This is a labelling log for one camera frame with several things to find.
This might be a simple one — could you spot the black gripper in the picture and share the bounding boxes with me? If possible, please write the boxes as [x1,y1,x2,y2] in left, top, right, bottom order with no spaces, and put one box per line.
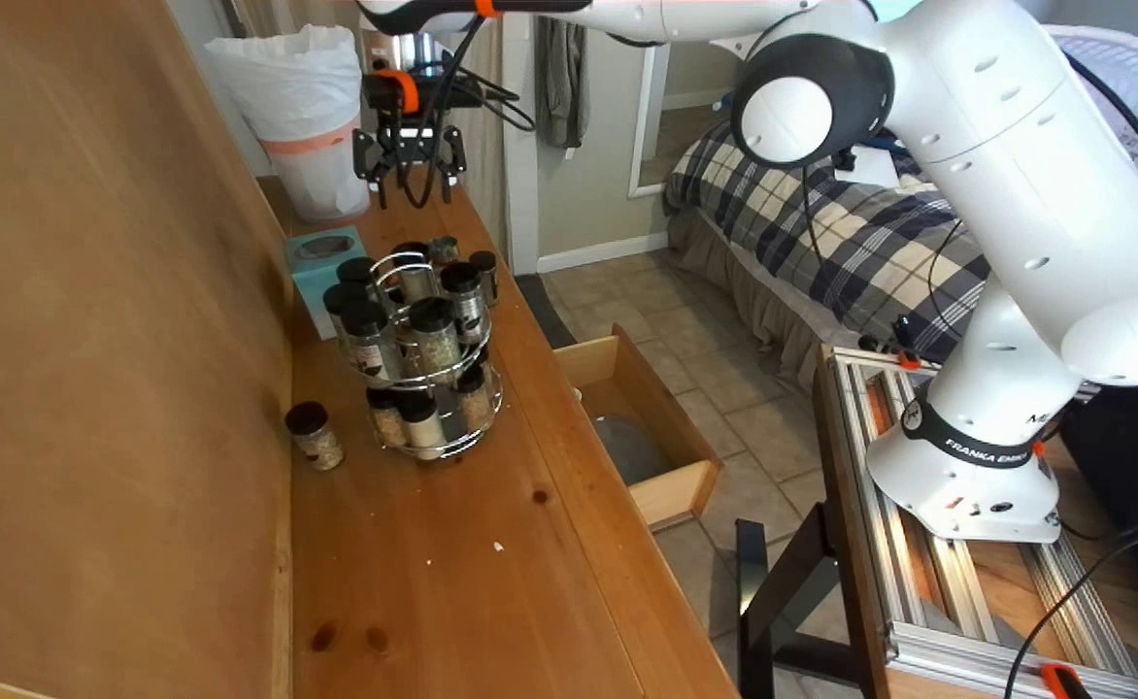
[350,119,469,213]

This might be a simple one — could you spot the teal tissue box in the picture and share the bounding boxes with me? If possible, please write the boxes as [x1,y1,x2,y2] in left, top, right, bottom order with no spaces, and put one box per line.
[284,226,375,344]

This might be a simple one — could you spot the racked black-capped spice jar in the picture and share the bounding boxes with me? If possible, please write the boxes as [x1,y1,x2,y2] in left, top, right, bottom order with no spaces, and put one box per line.
[323,283,367,344]
[336,257,382,301]
[367,389,412,452]
[439,258,490,340]
[337,301,395,384]
[407,295,461,374]
[395,390,452,467]
[467,249,507,310]
[452,359,502,438]

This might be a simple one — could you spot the white bag-lined bin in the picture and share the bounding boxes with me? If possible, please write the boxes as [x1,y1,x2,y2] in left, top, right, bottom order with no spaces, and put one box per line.
[197,24,376,226]

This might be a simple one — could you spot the metal revolving spice rack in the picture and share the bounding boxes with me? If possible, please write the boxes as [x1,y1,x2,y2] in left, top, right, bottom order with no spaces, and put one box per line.
[323,235,511,471]

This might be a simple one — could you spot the hanging grey garment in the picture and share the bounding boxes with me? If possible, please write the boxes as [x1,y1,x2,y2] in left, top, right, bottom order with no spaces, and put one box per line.
[538,11,590,155]

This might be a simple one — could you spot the white framed mirror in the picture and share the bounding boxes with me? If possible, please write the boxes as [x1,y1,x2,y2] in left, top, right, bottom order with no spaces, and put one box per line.
[627,33,757,199]

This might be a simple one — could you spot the loose black-capped spice jar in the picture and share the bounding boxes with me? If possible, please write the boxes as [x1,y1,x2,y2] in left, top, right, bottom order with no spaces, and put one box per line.
[279,399,350,476]

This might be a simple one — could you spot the open wooden drawer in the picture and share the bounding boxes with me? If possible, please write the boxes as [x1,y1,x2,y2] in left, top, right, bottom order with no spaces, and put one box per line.
[552,326,727,537]

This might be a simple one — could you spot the black metal stand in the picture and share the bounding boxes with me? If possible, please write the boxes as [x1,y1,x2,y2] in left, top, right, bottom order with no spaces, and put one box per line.
[733,500,859,699]

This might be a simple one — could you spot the black cabinet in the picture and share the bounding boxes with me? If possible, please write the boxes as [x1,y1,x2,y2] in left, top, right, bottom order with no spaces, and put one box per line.
[1062,379,1138,630]

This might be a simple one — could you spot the black wrist camera orange mount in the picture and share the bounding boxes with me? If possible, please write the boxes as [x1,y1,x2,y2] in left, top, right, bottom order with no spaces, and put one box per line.
[359,65,469,125]

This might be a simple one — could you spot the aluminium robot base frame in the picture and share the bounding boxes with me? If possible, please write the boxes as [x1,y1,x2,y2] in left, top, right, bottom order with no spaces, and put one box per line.
[812,340,1138,699]

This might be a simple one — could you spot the black floor cable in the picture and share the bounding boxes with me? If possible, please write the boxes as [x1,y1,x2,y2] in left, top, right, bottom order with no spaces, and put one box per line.
[1004,506,1138,699]

